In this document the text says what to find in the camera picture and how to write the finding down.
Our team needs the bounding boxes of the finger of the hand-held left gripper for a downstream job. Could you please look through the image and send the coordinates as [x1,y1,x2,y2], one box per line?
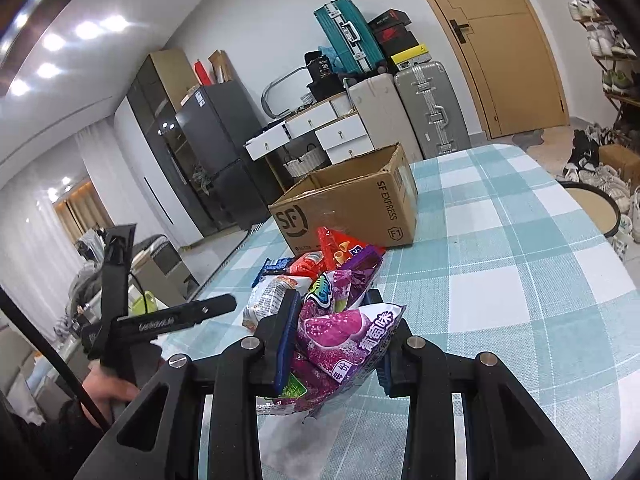
[172,295,238,328]

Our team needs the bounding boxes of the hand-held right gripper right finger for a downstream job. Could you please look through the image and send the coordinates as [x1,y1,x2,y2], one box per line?
[376,319,591,480]

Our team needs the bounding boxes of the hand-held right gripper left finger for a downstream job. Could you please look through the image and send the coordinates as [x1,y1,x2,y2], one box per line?
[75,290,303,480]

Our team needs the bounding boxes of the white red printed snack packet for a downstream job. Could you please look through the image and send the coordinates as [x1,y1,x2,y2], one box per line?
[242,272,312,332]

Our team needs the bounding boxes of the purple grape candy bag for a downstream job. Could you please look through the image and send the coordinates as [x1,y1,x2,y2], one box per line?
[257,302,407,419]

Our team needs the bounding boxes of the blue snack packet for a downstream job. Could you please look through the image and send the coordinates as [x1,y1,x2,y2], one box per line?
[257,257,296,286]

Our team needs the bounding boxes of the red chip bag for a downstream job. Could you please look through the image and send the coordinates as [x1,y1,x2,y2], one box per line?
[317,226,367,272]

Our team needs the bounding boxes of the brown cardboard box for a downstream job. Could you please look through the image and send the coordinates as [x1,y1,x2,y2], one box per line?
[268,142,419,256]

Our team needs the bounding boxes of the person's left forearm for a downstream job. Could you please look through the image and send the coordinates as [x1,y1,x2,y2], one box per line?
[0,395,110,480]

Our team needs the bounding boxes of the person's left hand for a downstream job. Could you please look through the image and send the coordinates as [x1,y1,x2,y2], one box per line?
[82,365,142,429]

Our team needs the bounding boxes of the green plastic object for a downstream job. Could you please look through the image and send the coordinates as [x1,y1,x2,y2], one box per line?
[128,290,169,311]

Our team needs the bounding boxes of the grey sofa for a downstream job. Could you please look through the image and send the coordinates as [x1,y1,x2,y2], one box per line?
[65,232,191,322]

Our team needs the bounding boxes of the white sheer curtain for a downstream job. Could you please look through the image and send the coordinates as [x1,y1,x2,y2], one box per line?
[0,125,97,312]

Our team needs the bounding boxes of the white wardrobe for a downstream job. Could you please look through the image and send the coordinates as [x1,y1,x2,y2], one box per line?
[114,97,204,256]

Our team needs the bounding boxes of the dark grey fridge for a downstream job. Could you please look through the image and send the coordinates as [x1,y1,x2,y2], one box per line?
[174,84,271,234]

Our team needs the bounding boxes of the woven laundry basket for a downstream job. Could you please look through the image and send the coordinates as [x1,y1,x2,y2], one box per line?
[281,145,329,179]

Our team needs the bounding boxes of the white desk with drawers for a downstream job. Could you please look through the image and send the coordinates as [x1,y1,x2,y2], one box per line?
[243,94,372,197]

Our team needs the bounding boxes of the dark glass cabinet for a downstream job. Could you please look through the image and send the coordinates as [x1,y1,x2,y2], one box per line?
[126,49,221,241]

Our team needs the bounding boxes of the white drawer unit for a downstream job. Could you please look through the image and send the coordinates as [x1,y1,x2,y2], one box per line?
[315,114,376,166]

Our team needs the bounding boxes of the curved chrome tube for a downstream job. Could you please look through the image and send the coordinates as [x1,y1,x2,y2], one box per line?
[261,66,309,120]

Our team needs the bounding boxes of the beige suitcase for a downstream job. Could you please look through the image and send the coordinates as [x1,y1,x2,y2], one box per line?
[347,72,424,164]

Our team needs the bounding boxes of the flat cardboard pieces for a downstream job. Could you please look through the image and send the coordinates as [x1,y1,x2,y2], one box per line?
[207,50,234,84]

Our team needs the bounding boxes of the black storage box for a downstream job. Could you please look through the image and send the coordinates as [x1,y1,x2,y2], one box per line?
[306,77,351,104]

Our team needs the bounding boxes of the round stool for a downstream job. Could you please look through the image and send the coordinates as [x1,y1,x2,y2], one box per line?
[562,182,621,241]

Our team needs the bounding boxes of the black bag white print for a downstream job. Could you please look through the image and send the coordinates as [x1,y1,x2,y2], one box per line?
[303,50,336,84]

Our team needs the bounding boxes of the silver suitcase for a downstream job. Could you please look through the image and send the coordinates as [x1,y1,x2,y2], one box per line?
[393,60,471,160]

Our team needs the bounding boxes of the pile of sneakers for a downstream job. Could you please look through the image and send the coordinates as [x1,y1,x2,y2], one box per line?
[557,122,640,262]

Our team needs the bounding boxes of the yellow black shoe box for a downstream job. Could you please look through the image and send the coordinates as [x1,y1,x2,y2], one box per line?
[390,42,434,74]

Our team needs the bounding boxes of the teal suitcase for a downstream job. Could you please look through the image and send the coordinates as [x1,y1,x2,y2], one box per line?
[313,0,385,75]

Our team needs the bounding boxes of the plain black shoe box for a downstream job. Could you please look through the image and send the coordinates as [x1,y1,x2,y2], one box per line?
[382,35,421,59]

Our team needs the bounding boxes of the small cardboard box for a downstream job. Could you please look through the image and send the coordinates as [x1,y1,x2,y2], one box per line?
[597,144,640,184]

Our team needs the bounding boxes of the black red shoe box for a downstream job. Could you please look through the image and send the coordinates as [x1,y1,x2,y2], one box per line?
[374,25,416,44]

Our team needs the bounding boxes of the wooden door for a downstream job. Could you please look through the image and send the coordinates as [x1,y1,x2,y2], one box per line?
[400,0,571,140]

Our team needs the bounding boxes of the wooden shoe rack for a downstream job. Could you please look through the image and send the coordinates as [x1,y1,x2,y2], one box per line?
[570,0,640,147]

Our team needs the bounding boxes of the shoe rack with shoes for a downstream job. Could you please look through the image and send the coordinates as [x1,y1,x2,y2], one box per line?
[567,0,640,97]

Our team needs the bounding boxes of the thin black cable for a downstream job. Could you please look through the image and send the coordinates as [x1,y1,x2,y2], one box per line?
[127,271,152,312]

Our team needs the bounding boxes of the black door handle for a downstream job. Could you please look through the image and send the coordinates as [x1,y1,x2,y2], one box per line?
[449,18,474,45]

